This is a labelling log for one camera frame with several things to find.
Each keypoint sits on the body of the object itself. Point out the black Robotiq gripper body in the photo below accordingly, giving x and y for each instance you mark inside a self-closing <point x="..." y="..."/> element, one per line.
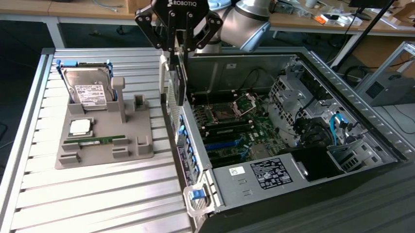
<point x="182" y="12"/>

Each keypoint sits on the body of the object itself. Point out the Nvidia GPU with metal bracket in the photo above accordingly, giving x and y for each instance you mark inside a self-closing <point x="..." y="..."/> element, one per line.
<point x="179" y="80"/>

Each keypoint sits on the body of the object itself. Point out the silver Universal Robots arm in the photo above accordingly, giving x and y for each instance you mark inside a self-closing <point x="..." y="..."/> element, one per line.
<point x="246" y="21"/>

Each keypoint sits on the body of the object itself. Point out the closed brown cardboard box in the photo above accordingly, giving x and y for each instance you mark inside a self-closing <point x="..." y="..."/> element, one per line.
<point x="136" y="3"/>

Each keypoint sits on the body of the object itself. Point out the hard disk in blue carrier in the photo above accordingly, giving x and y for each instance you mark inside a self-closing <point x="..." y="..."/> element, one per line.
<point x="87" y="82"/>

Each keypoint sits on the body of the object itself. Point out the metal socket cover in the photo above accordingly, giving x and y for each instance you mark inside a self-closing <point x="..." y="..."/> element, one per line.
<point x="250" y="97"/>

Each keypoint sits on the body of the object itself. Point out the white cup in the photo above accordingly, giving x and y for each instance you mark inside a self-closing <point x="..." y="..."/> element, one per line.
<point x="311" y="3"/>

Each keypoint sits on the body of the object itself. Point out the small orange box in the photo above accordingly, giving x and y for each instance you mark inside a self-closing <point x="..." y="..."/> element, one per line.
<point x="321" y="19"/>

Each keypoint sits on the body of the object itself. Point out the CPU socket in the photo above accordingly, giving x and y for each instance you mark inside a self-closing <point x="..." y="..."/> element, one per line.
<point x="223" y="112"/>

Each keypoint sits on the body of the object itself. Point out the wooden desk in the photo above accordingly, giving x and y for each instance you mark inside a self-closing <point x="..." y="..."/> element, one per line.
<point x="32" y="7"/>

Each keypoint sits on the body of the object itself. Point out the grey metal disk bay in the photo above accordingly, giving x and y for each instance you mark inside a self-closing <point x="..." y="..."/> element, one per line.
<point x="289" y="94"/>

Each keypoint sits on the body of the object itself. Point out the white flat box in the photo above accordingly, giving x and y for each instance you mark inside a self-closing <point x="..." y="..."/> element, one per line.
<point x="343" y="21"/>

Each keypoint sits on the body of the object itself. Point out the RAM module with label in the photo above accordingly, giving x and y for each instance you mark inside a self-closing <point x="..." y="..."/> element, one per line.
<point x="234" y="131"/>

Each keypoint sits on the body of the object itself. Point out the black monitor stand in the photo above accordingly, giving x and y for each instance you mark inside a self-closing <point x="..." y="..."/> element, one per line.
<point x="363" y="15"/>

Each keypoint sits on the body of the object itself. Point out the silver CPU chip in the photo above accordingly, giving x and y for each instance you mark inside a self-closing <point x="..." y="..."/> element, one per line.
<point x="80" y="127"/>

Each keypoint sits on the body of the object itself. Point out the green Dell motherboard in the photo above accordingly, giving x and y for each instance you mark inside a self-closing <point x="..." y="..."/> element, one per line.
<point x="259" y="136"/>

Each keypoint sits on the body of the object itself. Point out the long blue expansion slot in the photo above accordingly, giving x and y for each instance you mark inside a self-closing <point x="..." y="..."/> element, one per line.
<point x="223" y="144"/>

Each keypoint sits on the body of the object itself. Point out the green RAM stick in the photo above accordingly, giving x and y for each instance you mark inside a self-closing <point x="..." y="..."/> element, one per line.
<point x="103" y="139"/>

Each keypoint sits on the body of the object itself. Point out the black tripod pole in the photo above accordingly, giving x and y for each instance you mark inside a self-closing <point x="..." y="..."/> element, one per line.
<point x="373" y="24"/>

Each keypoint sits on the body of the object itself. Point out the grey plastic parts rack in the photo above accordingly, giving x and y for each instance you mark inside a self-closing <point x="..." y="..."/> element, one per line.
<point x="107" y="145"/>

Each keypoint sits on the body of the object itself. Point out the silver chipset heatsink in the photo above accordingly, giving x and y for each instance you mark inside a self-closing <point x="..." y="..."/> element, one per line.
<point x="259" y="150"/>

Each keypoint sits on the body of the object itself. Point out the open cardboard box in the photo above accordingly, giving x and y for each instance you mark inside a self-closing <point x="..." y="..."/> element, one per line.
<point x="405" y="12"/>

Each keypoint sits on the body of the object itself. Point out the grey computer tower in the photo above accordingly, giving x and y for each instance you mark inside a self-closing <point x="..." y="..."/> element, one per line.
<point x="389" y="89"/>

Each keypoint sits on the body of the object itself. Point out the black plastic shroud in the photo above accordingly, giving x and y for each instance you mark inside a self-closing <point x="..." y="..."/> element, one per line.
<point x="314" y="165"/>

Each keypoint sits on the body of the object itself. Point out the grey power supply unit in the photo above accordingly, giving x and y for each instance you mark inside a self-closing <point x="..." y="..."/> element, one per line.
<point x="234" y="187"/>

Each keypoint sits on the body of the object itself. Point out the grey perforated drive bay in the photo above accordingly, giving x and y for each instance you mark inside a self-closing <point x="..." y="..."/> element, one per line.
<point x="357" y="155"/>

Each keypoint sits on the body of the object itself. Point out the open black PC case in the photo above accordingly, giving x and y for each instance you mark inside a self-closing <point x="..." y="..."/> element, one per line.
<point x="325" y="213"/>

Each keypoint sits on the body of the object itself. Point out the aluminium profile frame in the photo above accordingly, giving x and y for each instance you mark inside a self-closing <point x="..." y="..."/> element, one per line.
<point x="403" y="48"/>

